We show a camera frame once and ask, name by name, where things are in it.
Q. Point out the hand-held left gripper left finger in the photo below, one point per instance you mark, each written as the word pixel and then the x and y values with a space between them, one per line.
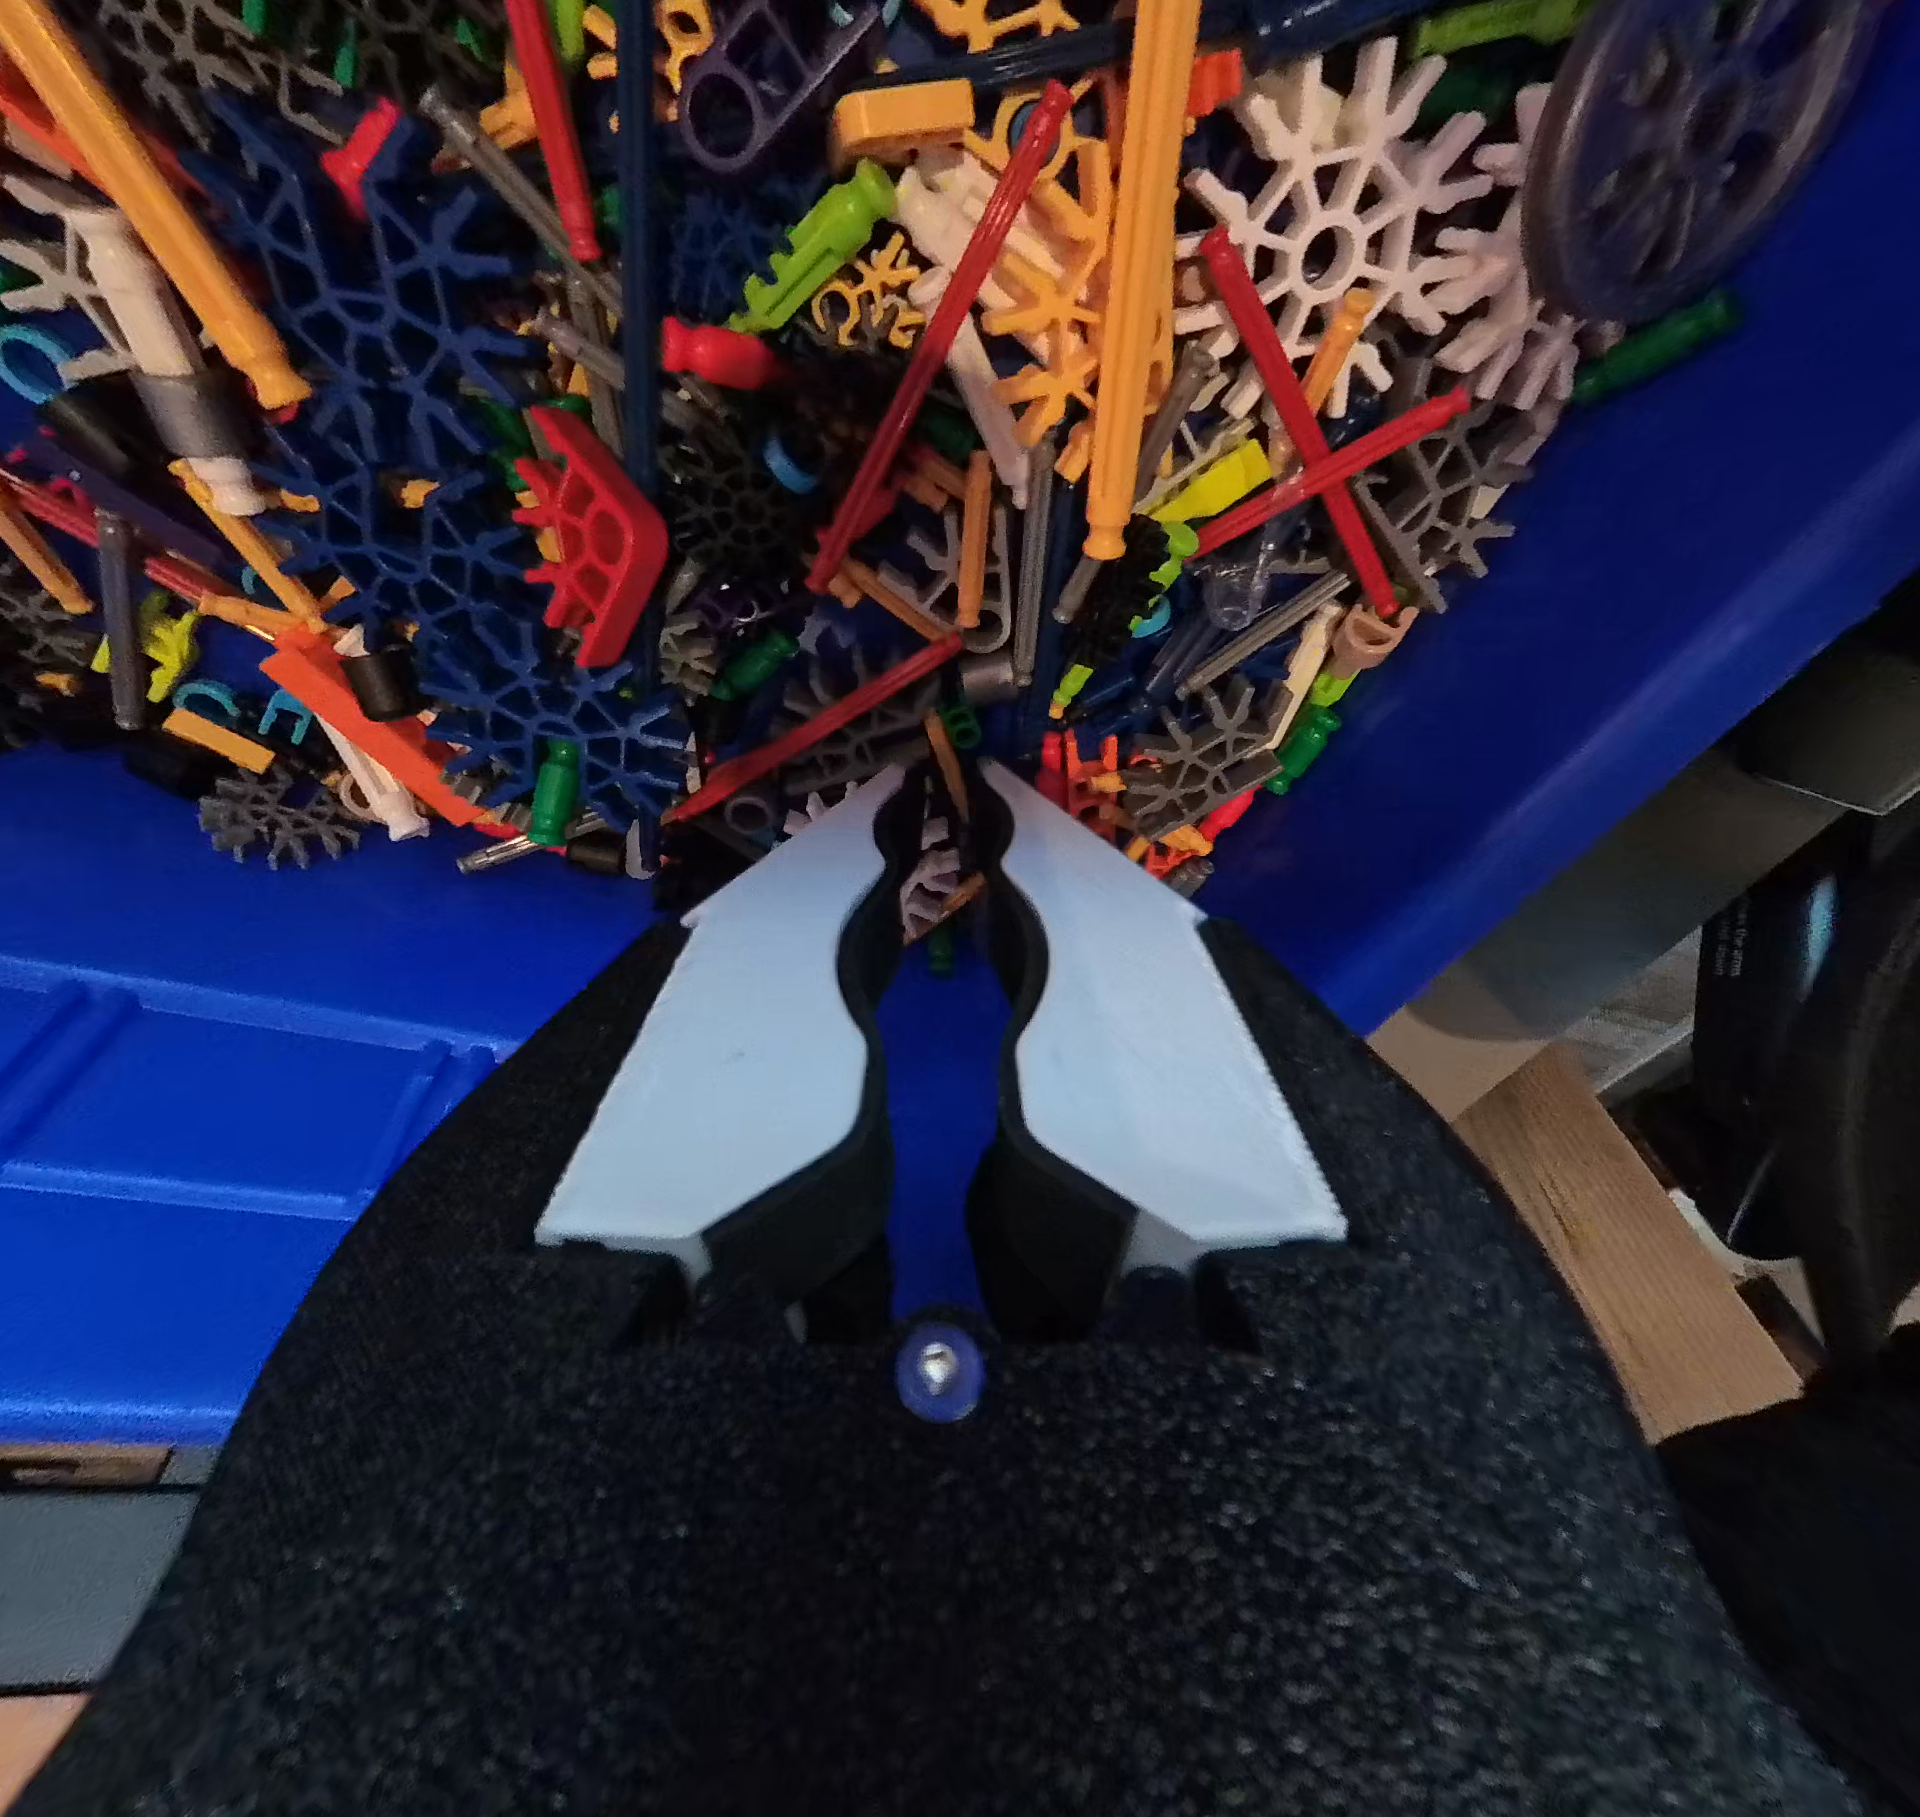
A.
pixel 704 1084

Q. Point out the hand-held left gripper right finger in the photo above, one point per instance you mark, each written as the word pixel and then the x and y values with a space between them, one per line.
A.
pixel 1170 1084

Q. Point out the blue bin with square tag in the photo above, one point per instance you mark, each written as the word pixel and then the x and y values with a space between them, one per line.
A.
pixel 225 1098

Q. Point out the pile of colourful construction pieces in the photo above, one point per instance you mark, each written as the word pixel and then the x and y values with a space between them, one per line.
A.
pixel 450 346

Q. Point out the grey table leg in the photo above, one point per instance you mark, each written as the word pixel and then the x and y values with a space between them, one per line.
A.
pixel 1591 948

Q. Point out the light wooden beam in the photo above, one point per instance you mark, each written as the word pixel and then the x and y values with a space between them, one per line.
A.
pixel 1620 1248

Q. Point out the black office chair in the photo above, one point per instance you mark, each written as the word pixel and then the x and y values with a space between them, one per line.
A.
pixel 1844 1098

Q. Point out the dark grey wheel hub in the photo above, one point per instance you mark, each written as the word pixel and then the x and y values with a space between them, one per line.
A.
pixel 1694 122

